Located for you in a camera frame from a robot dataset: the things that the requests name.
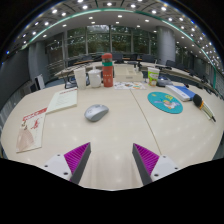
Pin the red bottle with green band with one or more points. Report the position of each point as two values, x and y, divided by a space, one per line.
107 71

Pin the ceiling lights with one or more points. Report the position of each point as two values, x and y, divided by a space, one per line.
84 6

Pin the cream booklet with red header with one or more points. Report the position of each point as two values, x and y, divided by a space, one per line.
62 100

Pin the black handheld microphone, orange band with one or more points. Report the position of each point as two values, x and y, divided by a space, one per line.
198 100

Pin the silver computer mouse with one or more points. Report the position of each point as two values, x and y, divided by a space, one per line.
96 112

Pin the black gooseneck conference microphone unit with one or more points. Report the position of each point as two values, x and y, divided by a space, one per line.
164 82
69 82

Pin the white cardboard box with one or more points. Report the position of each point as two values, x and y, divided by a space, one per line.
126 75

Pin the dark office chairs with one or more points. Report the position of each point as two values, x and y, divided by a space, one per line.
148 58

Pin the white leaning board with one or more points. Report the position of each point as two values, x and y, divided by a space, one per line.
40 81

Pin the round teal cartoon mouse pad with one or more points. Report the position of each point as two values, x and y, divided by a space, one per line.
160 100

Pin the white lidded mug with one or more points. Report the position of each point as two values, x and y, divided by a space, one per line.
95 79

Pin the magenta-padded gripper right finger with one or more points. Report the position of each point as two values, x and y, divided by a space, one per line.
163 166

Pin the stack of white paper cups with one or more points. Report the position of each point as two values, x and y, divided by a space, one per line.
80 78

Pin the red and white magazine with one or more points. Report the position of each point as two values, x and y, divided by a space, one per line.
31 131

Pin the green printed paper cup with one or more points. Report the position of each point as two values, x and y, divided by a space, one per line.
153 77

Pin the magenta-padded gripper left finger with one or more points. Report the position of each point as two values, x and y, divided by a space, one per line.
56 165

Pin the colourful sticker sheet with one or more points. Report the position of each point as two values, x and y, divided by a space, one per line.
128 86

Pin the blue and white book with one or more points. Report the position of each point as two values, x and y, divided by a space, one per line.
180 92

